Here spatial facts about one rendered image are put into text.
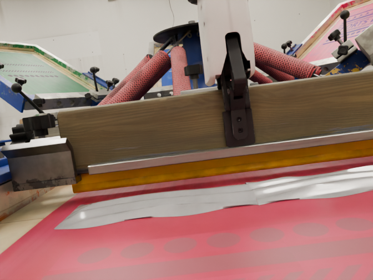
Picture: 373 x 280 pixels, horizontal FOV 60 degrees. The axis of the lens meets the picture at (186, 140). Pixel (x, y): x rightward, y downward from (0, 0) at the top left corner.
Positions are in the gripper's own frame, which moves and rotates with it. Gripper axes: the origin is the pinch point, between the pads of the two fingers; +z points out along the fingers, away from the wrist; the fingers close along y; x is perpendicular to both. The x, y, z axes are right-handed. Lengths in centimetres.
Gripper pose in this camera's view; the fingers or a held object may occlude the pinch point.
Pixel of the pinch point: (236, 126)
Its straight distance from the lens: 38.2
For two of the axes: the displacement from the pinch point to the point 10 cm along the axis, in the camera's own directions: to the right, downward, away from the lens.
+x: 9.9, -1.3, -0.2
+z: 1.4, 9.8, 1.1
